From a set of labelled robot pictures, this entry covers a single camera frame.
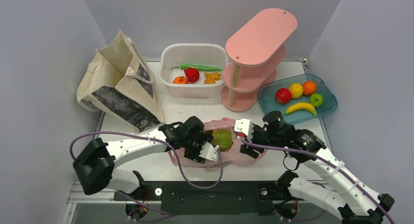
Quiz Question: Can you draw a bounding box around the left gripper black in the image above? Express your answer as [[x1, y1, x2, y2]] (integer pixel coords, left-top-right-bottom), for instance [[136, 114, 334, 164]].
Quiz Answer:
[[183, 134, 213, 163]]

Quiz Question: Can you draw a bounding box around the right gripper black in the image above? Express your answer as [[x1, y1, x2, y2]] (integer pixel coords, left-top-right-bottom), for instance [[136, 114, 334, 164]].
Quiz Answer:
[[240, 125, 284, 158]]

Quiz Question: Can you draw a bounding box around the pink three-tier shelf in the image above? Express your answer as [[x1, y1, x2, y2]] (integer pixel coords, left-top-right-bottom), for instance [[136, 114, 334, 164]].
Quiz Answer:
[[221, 8, 298, 112]]

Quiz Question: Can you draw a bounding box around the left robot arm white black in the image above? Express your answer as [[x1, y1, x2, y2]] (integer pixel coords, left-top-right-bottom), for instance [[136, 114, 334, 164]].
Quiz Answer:
[[72, 116, 219, 200]]

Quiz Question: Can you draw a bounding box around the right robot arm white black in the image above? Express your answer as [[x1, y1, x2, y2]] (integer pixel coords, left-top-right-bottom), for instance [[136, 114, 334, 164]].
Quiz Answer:
[[234, 111, 395, 224]]

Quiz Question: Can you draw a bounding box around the teal plastic tray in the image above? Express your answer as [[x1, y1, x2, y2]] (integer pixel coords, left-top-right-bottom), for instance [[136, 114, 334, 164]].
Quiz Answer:
[[257, 74, 337, 124]]

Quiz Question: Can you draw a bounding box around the red apple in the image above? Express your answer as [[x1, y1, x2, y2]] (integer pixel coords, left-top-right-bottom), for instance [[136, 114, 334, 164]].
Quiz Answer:
[[275, 88, 292, 104]]

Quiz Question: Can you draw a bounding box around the yellow banana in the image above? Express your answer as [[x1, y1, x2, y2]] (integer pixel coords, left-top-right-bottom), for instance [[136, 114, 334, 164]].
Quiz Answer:
[[285, 102, 317, 115]]

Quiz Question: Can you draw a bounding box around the yellow lemon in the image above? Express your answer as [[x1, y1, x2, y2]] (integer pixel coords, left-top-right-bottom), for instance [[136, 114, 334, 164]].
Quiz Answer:
[[288, 83, 304, 99]]

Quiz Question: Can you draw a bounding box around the small orange pumpkin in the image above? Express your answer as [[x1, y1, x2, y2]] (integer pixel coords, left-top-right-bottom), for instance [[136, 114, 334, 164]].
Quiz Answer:
[[173, 76, 189, 84]]

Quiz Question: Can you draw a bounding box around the green apple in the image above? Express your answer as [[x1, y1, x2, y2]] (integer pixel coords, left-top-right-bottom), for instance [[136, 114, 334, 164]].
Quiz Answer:
[[309, 93, 324, 107]]

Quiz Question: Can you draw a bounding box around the red bell pepper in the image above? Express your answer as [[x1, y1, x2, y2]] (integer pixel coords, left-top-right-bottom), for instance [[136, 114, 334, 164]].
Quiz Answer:
[[184, 67, 200, 83]]

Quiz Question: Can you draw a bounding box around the orange fruit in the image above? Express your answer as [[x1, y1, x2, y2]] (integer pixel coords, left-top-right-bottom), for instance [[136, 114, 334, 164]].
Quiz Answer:
[[302, 81, 317, 96]]

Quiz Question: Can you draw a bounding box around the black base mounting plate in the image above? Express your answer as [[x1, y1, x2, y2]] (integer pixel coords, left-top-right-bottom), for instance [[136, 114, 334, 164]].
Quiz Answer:
[[113, 181, 297, 215]]

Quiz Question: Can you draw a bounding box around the white plastic tub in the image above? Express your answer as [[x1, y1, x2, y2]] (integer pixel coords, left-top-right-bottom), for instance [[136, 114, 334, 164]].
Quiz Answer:
[[158, 43, 228, 98]]

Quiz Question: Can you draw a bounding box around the beige canvas tote bag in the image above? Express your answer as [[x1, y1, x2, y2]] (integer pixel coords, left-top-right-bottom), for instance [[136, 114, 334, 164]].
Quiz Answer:
[[76, 32, 165, 132]]

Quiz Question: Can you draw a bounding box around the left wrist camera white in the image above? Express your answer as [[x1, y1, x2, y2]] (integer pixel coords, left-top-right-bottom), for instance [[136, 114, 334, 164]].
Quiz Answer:
[[199, 142, 220, 162]]

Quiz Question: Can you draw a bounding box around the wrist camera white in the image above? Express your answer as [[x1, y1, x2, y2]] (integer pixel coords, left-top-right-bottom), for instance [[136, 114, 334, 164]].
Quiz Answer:
[[199, 142, 220, 162], [233, 119, 253, 140]]

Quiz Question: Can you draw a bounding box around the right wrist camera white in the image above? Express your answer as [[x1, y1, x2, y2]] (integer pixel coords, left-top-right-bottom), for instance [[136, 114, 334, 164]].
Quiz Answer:
[[233, 119, 253, 140]]

